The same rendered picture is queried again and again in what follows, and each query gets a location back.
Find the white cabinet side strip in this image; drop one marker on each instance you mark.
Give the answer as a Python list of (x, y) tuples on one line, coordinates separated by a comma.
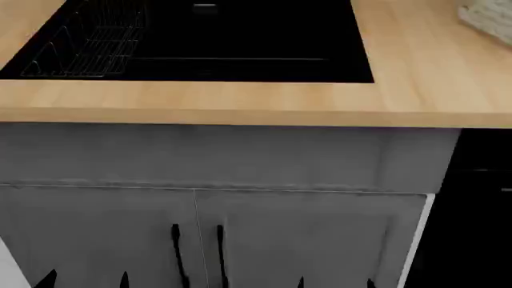
[(419, 240)]

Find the grey fixed cabinet panel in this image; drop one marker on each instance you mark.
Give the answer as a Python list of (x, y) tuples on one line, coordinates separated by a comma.
[(208, 156)]

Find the black kitchen sink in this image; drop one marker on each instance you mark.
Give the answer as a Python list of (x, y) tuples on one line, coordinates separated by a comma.
[(248, 33)]

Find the grey cabinet door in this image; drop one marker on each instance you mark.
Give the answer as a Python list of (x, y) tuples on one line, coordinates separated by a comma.
[(92, 234), (312, 237)]

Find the white knitted cloth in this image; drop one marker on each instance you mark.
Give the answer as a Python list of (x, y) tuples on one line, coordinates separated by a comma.
[(486, 18)]

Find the black dishwasher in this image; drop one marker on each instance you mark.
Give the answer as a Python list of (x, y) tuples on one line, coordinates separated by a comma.
[(472, 228)]

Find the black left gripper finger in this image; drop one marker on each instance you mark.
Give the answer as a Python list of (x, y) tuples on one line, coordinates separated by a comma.
[(125, 282), (49, 282)]

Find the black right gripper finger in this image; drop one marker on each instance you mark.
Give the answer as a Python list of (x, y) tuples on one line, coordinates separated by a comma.
[(370, 284), (301, 283)]

